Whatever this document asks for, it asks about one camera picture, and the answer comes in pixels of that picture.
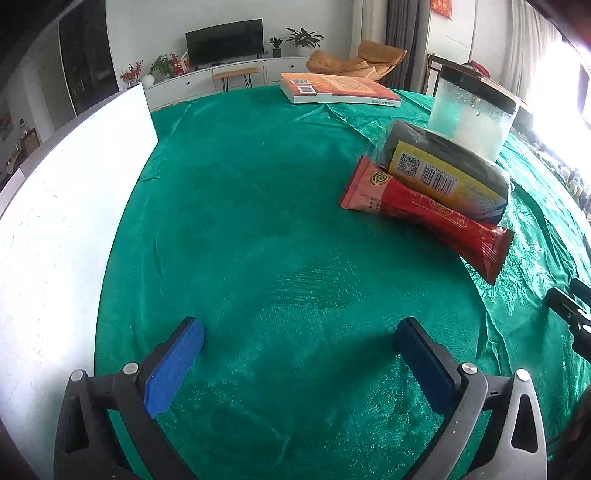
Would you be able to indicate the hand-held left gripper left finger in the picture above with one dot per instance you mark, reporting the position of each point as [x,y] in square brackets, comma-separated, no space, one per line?
[173,364]

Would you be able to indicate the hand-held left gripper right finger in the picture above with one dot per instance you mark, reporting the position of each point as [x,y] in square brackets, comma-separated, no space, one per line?
[427,369]

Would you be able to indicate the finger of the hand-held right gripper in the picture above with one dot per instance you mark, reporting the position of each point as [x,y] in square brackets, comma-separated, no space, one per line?
[575,314]

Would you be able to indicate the white cardboard box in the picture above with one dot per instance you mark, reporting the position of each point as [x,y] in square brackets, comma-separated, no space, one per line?
[60,230]

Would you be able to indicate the red snack packet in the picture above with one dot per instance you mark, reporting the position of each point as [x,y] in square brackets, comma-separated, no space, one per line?
[415,207]

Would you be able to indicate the green tablecloth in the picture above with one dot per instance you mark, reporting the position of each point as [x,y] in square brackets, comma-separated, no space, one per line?
[277,230]

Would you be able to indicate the grey packet with yellow label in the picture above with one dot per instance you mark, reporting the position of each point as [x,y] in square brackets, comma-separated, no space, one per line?
[480,170]

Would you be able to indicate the clear jar with black lid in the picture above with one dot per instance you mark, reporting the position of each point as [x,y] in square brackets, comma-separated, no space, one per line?
[466,120]

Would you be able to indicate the dark wooden chair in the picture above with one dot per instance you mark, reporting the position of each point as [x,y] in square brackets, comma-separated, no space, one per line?
[431,74]

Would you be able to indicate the white television cabinet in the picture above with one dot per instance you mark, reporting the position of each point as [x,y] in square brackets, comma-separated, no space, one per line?
[194,85]

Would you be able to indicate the white round vase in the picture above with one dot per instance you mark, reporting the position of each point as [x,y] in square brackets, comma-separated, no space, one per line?
[147,81]

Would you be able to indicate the red flower plant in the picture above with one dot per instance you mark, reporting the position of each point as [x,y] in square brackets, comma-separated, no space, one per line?
[131,73]

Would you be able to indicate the orange book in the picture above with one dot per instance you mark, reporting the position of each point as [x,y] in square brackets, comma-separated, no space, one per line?
[346,85]

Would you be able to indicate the red gift box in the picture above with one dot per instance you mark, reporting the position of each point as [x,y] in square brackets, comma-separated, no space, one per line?
[181,68]

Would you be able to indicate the wooden bench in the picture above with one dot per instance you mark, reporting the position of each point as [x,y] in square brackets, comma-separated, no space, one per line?
[235,72]

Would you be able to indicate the bushy green potted plant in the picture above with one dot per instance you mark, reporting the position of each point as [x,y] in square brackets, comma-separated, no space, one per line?
[164,64]

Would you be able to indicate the orange lounge chair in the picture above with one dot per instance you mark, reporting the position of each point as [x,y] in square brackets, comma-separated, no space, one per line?
[364,57]

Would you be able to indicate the dark display cabinet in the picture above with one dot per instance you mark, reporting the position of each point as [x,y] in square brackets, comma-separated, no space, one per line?
[87,50]

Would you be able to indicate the black television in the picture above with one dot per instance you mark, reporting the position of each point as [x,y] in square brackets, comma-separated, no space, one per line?
[225,41]

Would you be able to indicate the grey curtain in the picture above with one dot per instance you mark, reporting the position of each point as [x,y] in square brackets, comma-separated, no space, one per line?
[401,27]

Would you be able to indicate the small potted plant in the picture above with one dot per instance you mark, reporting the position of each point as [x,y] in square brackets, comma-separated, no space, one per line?
[276,46]

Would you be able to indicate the large potted plant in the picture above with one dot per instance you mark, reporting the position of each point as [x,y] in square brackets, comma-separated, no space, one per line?
[302,38]

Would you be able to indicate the red wall decoration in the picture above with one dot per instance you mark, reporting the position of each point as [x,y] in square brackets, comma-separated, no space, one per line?
[442,3]

